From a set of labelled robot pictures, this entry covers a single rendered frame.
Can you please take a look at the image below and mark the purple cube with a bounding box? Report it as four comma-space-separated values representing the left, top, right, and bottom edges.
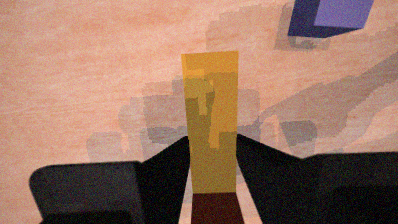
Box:
288, 0, 374, 38

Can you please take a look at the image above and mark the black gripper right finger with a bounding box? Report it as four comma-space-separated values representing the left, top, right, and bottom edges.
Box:
236, 134, 398, 224

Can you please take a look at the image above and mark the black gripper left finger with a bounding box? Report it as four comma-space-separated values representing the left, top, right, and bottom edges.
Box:
28, 136, 190, 224

